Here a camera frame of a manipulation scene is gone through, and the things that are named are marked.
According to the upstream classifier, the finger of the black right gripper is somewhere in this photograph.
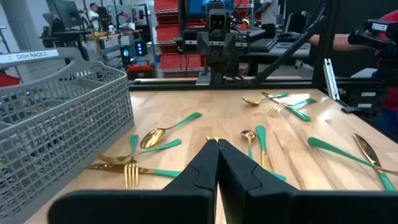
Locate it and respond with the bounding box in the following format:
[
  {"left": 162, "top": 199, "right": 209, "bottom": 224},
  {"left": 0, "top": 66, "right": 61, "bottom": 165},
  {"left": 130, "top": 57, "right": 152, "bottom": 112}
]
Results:
[
  {"left": 197, "top": 30, "right": 211, "bottom": 56},
  {"left": 224, "top": 32, "right": 238, "bottom": 57}
]

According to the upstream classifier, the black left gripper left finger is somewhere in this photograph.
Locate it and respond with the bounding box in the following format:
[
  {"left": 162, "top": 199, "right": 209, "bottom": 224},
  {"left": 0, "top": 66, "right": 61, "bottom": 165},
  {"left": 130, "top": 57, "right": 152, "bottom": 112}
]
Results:
[{"left": 48, "top": 139, "right": 220, "bottom": 224}]

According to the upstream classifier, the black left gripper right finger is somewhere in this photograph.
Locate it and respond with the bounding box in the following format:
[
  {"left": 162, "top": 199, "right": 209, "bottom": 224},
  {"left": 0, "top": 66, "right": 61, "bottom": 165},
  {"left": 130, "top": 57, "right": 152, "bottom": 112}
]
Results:
[{"left": 217, "top": 139, "right": 398, "bottom": 224}]

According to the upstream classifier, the small gold spoon green handle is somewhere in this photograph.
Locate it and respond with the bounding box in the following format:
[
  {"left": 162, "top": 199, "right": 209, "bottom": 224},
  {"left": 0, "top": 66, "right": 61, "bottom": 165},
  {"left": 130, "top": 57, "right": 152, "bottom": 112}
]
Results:
[{"left": 241, "top": 129, "right": 257, "bottom": 161}]

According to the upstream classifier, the grey plastic silverware basket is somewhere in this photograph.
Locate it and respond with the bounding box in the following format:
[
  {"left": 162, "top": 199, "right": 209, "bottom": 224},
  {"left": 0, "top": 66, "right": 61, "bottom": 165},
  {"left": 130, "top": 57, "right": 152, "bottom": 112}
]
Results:
[{"left": 0, "top": 46, "right": 135, "bottom": 224}]

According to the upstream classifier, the red storage bin rack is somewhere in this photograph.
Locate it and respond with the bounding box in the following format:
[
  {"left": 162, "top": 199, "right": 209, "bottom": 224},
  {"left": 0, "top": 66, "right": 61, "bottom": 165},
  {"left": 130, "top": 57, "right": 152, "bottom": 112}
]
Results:
[{"left": 153, "top": 0, "right": 261, "bottom": 78}]

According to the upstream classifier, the black keyboard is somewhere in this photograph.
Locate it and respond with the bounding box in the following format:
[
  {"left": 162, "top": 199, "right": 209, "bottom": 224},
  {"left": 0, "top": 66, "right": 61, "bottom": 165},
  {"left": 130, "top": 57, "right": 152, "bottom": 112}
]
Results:
[{"left": 248, "top": 38, "right": 278, "bottom": 53}]

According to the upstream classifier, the person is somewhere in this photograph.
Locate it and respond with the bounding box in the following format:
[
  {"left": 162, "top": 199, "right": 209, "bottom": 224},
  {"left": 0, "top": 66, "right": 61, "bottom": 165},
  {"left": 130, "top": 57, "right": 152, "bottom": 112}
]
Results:
[
  {"left": 254, "top": 0, "right": 280, "bottom": 40},
  {"left": 88, "top": 2, "right": 102, "bottom": 31},
  {"left": 307, "top": 9, "right": 398, "bottom": 139}
]

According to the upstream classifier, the black computer mouse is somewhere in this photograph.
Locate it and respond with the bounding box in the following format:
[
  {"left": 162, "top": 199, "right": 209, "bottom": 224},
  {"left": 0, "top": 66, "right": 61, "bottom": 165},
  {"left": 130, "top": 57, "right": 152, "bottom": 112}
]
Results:
[{"left": 278, "top": 32, "right": 301, "bottom": 41}]

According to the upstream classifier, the grey office desk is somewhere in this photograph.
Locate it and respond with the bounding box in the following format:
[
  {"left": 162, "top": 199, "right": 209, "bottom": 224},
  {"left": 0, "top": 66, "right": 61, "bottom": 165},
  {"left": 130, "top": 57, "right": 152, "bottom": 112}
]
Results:
[{"left": 238, "top": 27, "right": 313, "bottom": 77}]

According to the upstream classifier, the black computer tower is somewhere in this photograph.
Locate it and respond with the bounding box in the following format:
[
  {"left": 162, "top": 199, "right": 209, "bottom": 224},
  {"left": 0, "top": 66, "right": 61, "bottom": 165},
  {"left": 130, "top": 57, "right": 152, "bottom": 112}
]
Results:
[{"left": 119, "top": 39, "right": 149, "bottom": 68}]

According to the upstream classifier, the red black equipment case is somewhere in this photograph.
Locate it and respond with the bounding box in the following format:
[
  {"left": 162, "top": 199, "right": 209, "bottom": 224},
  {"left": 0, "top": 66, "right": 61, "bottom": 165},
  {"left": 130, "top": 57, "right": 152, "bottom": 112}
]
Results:
[{"left": 126, "top": 61, "right": 157, "bottom": 80}]

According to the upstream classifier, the wooden workbench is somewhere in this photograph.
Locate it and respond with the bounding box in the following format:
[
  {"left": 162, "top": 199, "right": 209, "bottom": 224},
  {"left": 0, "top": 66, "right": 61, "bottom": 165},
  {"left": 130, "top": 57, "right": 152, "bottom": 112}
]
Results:
[{"left": 39, "top": 27, "right": 144, "bottom": 43}]

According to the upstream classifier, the black monitor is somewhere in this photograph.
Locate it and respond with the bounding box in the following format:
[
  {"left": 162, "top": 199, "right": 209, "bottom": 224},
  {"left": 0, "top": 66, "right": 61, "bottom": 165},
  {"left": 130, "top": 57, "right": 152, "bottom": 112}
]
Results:
[{"left": 45, "top": 0, "right": 85, "bottom": 30}]

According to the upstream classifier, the black drawer cabinet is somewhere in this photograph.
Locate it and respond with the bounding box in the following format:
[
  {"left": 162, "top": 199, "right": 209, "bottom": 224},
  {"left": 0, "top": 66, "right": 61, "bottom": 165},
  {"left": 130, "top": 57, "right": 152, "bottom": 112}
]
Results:
[{"left": 348, "top": 86, "right": 388, "bottom": 114}]

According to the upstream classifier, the white dish rack label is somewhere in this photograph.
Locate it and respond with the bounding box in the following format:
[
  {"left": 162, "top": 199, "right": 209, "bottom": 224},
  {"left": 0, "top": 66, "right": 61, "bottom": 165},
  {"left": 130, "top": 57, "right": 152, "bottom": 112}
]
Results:
[{"left": 0, "top": 49, "right": 60, "bottom": 65}]

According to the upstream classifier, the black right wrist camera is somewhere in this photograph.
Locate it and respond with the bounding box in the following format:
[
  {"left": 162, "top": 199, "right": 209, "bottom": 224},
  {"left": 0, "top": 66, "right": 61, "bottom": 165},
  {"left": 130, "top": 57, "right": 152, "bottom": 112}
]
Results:
[{"left": 208, "top": 8, "right": 228, "bottom": 32}]

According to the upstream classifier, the black aluminium table frame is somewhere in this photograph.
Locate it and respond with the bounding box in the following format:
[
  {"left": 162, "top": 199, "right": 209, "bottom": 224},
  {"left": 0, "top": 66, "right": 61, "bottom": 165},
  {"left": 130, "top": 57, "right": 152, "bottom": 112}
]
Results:
[{"left": 127, "top": 0, "right": 398, "bottom": 146}]

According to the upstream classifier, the silver aluminium bracket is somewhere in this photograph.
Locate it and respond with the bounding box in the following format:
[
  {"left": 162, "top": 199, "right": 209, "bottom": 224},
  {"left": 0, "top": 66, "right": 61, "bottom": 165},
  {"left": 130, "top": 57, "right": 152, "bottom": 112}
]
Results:
[{"left": 322, "top": 58, "right": 341, "bottom": 101}]

